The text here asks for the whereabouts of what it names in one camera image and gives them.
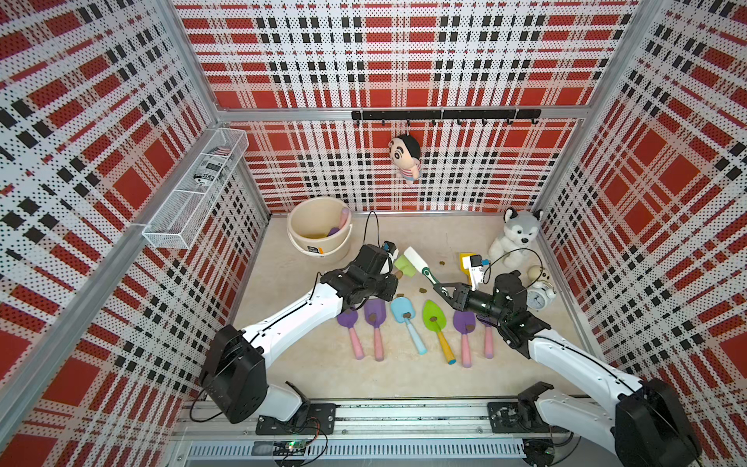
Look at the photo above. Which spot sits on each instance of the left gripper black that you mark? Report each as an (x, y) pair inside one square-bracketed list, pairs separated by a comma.
[(391, 284)]

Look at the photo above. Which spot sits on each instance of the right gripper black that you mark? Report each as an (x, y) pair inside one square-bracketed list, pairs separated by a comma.
[(460, 297)]

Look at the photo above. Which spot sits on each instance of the green trowel wooden handle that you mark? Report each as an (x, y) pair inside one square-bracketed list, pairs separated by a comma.
[(405, 267)]

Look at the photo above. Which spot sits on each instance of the green white scrub brush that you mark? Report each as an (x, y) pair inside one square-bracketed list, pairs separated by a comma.
[(420, 265)]

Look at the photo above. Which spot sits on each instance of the light blue trowel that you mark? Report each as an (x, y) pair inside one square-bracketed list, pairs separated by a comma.
[(404, 313)]

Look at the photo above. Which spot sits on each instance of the purple trowel pink handle back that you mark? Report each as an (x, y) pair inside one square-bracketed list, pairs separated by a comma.
[(344, 217)]

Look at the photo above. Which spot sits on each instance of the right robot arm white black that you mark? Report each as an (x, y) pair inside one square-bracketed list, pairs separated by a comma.
[(642, 422)]

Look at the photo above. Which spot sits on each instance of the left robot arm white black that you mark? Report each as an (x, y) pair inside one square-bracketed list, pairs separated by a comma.
[(235, 373)]

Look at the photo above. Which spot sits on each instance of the purple pointed trowel rightmost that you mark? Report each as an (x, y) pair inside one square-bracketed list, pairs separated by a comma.
[(488, 338)]

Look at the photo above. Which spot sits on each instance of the cream plastic bucket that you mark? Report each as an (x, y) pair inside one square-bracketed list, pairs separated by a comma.
[(318, 216)]

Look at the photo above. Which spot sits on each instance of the skull alarm clock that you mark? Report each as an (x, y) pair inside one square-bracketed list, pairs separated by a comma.
[(540, 293)]

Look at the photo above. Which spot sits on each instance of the husky plush toy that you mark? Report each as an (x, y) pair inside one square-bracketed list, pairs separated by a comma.
[(520, 230)]

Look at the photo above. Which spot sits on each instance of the cartoon boy plush doll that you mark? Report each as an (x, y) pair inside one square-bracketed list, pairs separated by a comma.
[(405, 153)]

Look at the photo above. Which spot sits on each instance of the can on shelf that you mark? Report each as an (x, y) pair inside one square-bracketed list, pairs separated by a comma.
[(209, 169)]

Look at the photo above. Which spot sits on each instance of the purple pointed trowel pink handle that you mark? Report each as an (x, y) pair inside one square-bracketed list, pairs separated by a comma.
[(465, 323)]

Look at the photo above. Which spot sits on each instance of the green pointed trowel yellow handle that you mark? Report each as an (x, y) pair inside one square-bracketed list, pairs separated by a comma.
[(434, 320)]

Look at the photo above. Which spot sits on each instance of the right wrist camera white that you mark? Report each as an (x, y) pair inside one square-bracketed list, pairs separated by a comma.
[(478, 271)]

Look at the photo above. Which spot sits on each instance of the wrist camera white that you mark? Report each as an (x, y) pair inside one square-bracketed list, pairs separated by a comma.
[(478, 271), (390, 248)]

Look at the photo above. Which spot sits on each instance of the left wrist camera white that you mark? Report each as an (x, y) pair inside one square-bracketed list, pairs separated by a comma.
[(390, 248)]

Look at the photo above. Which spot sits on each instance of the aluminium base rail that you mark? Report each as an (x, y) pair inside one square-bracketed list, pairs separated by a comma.
[(398, 429)]

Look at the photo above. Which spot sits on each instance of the black hook rail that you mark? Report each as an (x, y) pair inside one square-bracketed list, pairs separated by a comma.
[(433, 115)]

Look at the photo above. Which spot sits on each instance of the clear wall shelf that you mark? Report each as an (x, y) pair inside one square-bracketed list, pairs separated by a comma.
[(181, 217)]

